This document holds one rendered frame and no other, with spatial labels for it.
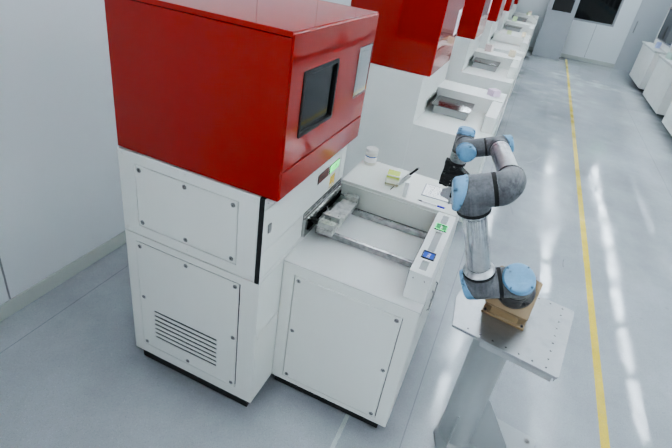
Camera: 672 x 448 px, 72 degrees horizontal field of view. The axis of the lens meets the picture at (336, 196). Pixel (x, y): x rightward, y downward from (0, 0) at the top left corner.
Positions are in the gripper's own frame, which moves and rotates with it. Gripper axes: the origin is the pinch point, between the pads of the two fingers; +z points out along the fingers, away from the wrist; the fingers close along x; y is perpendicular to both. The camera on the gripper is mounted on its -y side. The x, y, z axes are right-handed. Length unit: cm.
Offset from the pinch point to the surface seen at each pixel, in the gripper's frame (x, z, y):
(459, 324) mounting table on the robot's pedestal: 43, 29, -20
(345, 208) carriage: -2, 23, 49
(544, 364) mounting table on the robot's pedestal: 47, 29, -52
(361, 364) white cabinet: 46, 69, 14
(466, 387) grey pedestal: 32, 70, -32
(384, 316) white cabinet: 46, 37, 10
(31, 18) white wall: 36, -44, 207
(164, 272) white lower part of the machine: 66, 44, 107
